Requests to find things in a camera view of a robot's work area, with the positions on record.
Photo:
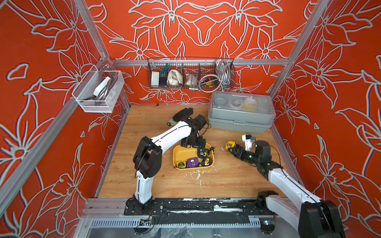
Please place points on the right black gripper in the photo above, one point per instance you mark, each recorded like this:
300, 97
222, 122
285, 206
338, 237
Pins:
240, 152

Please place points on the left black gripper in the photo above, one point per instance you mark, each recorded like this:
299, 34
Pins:
185, 143

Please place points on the yellow plastic storage tray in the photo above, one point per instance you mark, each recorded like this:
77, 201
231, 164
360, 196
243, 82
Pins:
183, 154

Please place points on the purple tape measure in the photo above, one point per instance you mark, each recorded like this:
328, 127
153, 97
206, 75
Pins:
193, 162

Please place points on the small black yellow tape measure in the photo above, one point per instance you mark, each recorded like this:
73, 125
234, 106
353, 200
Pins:
206, 162

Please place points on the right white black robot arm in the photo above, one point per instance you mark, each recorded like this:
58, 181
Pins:
309, 215

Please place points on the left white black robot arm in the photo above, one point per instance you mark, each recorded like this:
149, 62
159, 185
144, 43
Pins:
148, 156

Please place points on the white box in basket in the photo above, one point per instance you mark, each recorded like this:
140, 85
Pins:
155, 77

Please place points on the black green work glove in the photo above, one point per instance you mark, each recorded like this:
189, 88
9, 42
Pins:
186, 112

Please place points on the grey plastic lidded toolbox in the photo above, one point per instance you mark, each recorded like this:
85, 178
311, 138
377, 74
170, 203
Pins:
241, 112

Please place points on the white cloth in basket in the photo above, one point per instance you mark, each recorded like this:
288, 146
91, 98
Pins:
174, 78

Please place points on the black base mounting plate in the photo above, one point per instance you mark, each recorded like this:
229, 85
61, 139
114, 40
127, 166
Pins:
159, 206

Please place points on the white adapter in side basket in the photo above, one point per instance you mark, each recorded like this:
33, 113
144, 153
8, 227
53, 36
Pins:
101, 86

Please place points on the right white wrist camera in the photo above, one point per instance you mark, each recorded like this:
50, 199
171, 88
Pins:
249, 141

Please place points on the black wire wall basket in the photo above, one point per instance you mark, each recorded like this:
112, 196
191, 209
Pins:
199, 74

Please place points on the white wire side basket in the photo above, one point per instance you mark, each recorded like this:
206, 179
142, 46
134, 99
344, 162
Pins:
106, 101

